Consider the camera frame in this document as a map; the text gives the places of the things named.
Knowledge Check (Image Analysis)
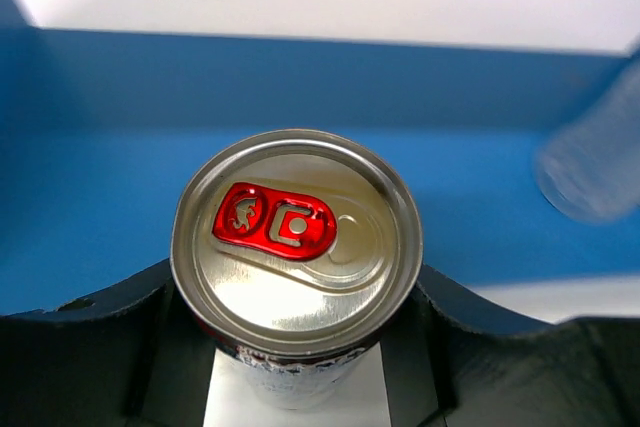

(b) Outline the Red Bull can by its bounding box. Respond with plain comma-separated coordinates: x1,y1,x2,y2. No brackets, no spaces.
169,129,424,410

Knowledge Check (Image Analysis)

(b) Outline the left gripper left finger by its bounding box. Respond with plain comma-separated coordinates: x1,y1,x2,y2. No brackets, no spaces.
1,261,215,426

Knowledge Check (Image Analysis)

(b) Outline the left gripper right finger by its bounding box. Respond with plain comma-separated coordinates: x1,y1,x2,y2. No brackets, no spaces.
380,266,639,427

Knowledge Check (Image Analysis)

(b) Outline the blue and yellow shelf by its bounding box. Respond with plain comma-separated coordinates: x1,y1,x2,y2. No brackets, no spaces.
1,0,639,319

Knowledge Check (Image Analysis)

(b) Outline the left Pocari Sweat bottle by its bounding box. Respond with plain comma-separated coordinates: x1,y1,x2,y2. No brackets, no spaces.
534,57,639,223

